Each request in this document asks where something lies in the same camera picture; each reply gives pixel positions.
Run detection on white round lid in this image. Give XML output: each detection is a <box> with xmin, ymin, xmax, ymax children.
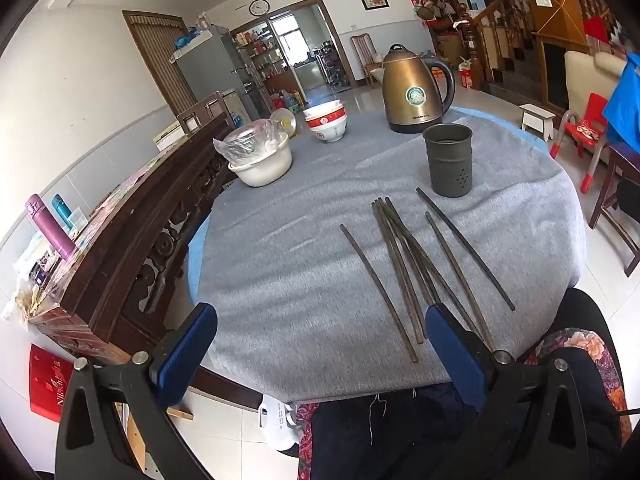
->
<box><xmin>270</xmin><ymin>108</ymin><xmax>298</xmax><ymax>139</ymax></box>

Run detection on red child chair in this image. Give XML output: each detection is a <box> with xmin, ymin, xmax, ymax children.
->
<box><xmin>548</xmin><ymin>93</ymin><xmax>611</xmax><ymax>193</ymax></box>

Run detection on blue bottle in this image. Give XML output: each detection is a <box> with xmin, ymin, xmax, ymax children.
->
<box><xmin>51</xmin><ymin>194</ymin><xmax>80</xmax><ymax>235</ymax></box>

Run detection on white box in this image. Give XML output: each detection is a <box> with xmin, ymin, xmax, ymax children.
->
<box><xmin>153</xmin><ymin>121</ymin><xmax>187</xmax><ymax>152</ymax></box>

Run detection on person's dark trousers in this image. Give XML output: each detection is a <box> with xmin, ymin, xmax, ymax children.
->
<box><xmin>295</xmin><ymin>287</ymin><xmax>626</xmax><ymax>480</ymax></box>

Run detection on dark carved wooden sideboard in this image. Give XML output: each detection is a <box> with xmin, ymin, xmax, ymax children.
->
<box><xmin>27</xmin><ymin>110</ymin><xmax>236</xmax><ymax>396</ymax></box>

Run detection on white electric heater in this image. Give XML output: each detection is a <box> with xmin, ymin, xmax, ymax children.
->
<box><xmin>257</xmin><ymin>394</ymin><xmax>303</xmax><ymax>457</ymax></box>

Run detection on grey perforated chopstick holder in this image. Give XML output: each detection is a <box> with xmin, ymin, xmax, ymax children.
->
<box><xmin>422</xmin><ymin>123</ymin><xmax>474</xmax><ymax>198</ymax></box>

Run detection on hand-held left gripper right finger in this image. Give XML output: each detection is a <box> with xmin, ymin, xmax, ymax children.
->
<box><xmin>425</xmin><ymin>302</ymin><xmax>591</xmax><ymax>480</ymax></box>

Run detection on tall-backed wooden chair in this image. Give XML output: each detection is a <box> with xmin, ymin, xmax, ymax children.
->
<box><xmin>350</xmin><ymin>33</ymin><xmax>383</xmax><ymax>88</ymax></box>

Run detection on large white bowl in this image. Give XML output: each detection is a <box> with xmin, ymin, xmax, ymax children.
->
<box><xmin>228</xmin><ymin>132</ymin><xmax>294</xmax><ymax>188</ymax></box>

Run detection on blue cloth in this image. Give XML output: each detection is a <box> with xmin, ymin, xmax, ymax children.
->
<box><xmin>602</xmin><ymin>52</ymin><xmax>640</xmax><ymax>153</ymax></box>

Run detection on grey tablecloth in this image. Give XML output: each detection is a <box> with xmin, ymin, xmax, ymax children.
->
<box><xmin>197</xmin><ymin>105</ymin><xmax>586</xmax><ymax>403</ymax></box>

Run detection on pile of packets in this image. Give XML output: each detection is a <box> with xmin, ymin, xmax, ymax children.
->
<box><xmin>0</xmin><ymin>232</ymin><xmax>76</xmax><ymax>323</ymax></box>

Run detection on wooden staircase railing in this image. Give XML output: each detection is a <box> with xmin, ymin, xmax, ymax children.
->
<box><xmin>452</xmin><ymin>0</ymin><xmax>538</xmax><ymax>91</ymax></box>

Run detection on dark wooden chair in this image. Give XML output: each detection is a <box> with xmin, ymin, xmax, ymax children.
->
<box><xmin>589</xmin><ymin>141</ymin><xmax>640</xmax><ymax>277</ymax></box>

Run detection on person's floral padded jacket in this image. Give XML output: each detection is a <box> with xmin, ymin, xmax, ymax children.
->
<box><xmin>522</xmin><ymin>327</ymin><xmax>628</xmax><ymax>461</ymax></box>

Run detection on blue table cover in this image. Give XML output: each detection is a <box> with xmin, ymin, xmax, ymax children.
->
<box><xmin>186</xmin><ymin>104</ymin><xmax>588</xmax><ymax>321</ymax></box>

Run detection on purple thermos bottle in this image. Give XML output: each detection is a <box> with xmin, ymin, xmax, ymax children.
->
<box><xmin>26</xmin><ymin>193</ymin><xmax>76</xmax><ymax>262</ymax></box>

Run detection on carved wooden chair back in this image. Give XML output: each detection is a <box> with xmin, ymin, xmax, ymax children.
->
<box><xmin>176</xmin><ymin>91</ymin><xmax>236</xmax><ymax>136</ymax></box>

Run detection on colourful printed sheet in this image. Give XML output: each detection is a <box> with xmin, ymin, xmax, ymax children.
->
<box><xmin>70</xmin><ymin>152</ymin><xmax>171</xmax><ymax>261</ymax></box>

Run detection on brown curtained door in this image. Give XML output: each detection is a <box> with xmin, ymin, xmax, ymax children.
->
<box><xmin>122</xmin><ymin>10</ymin><xmax>198</xmax><ymax>116</ymax></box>

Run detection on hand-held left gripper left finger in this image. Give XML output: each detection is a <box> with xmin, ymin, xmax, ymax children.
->
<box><xmin>55</xmin><ymin>302</ymin><xmax>218</xmax><ymax>480</ymax></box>

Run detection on red and white bowl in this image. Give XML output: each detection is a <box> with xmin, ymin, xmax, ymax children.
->
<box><xmin>303</xmin><ymin>100</ymin><xmax>347</xmax><ymax>122</ymax></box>
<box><xmin>306</xmin><ymin>110</ymin><xmax>348</xmax><ymax>144</ymax></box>

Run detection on shelf with bottles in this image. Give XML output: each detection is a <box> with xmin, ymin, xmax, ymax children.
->
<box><xmin>235</xmin><ymin>22</ymin><xmax>291</xmax><ymax>93</ymax></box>

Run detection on small white stool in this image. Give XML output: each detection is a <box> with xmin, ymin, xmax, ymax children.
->
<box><xmin>518</xmin><ymin>103</ymin><xmax>557</xmax><ymax>142</ymax></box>

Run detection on grey refrigerator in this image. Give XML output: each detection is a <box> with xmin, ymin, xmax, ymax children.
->
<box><xmin>175</xmin><ymin>25</ymin><xmax>261</xmax><ymax>121</ymax></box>

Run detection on cream armchair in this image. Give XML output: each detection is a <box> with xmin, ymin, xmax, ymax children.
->
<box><xmin>564</xmin><ymin>50</ymin><xmax>628</xmax><ymax>116</ymax></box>

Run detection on bronze electric kettle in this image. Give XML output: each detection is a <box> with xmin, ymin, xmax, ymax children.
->
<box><xmin>381</xmin><ymin>44</ymin><xmax>457</xmax><ymax>135</ymax></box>

